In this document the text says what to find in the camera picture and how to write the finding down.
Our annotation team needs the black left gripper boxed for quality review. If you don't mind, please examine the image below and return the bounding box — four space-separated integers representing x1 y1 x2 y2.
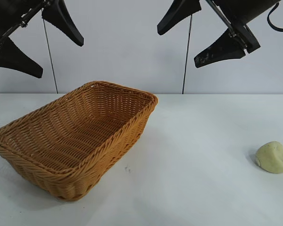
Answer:
0 0 84 79

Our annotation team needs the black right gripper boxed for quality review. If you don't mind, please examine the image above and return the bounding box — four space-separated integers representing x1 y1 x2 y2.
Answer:
157 0 282 69

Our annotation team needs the woven orange wicker basket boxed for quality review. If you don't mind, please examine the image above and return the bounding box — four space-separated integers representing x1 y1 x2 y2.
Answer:
0 81 159 202

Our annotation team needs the pale yellow egg yolk pastry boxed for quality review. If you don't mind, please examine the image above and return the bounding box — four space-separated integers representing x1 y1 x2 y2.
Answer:
254 141 283 175

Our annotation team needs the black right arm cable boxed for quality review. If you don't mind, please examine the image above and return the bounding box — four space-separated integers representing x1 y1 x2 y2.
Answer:
266 1 283 32

